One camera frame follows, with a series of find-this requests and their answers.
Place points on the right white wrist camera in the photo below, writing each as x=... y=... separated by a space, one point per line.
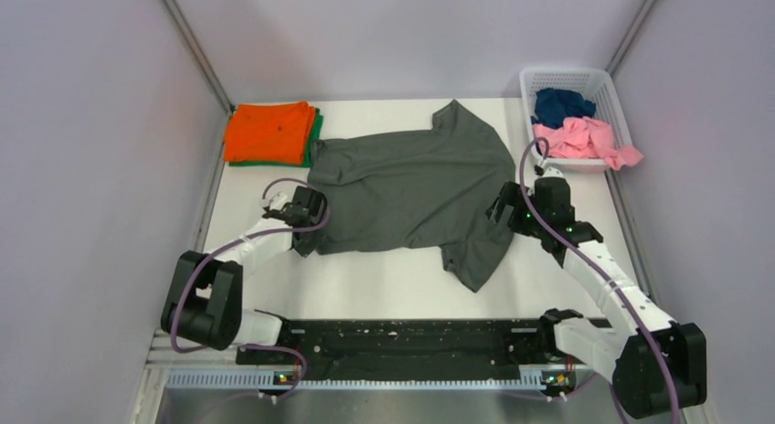
x=546 y=170

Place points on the navy blue t-shirt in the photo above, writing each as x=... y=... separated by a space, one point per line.
x=553 y=106

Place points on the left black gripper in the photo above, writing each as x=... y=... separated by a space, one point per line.
x=306 y=249

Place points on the white slotted cable duct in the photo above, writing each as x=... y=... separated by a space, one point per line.
x=270 y=381

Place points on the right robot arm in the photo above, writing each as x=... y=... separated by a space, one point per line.
x=653 y=363

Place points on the folded orange t-shirt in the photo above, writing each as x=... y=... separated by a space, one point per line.
x=276 y=133

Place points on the grey t-shirt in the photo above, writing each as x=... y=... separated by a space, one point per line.
x=416 y=190

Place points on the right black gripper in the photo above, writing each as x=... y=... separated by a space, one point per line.
x=511 y=194

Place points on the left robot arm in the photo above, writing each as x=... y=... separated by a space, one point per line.
x=204 y=307

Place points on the aluminium frame rail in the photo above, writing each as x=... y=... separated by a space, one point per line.
x=161 y=352

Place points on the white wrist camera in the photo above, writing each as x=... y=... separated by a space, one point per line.
x=273 y=207
x=546 y=170

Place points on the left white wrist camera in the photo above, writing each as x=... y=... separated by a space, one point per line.
x=273 y=207

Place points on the pink t-shirt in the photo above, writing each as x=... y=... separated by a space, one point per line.
x=586 y=139

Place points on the white plastic basket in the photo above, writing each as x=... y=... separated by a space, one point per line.
x=594 y=85

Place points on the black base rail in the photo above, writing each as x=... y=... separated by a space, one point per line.
x=416 y=351

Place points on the folded green t-shirt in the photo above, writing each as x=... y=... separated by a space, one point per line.
x=306 y=162

